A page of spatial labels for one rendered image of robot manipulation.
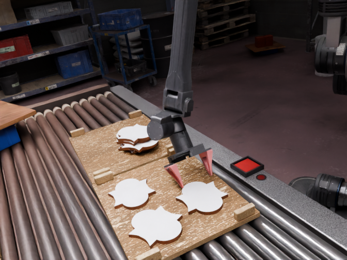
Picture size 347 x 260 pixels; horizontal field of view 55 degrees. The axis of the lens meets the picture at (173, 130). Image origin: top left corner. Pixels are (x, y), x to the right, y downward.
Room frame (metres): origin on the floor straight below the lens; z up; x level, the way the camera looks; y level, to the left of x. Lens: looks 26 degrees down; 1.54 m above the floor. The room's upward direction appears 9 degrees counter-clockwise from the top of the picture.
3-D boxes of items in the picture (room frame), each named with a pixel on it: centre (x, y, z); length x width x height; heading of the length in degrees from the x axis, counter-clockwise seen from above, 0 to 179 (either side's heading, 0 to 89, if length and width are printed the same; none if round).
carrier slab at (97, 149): (1.19, 0.21, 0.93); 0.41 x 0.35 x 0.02; 23
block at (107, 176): (0.93, 0.25, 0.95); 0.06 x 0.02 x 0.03; 112
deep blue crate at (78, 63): (5.48, 1.44, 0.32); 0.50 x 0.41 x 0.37; 116
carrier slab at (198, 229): (0.80, 0.05, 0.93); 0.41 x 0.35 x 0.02; 22
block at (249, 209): (0.67, -0.15, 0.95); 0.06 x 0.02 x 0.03; 112
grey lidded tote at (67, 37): (5.48, 1.36, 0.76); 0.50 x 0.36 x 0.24; 126
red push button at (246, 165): (0.91, -0.22, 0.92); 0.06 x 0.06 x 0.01; 26
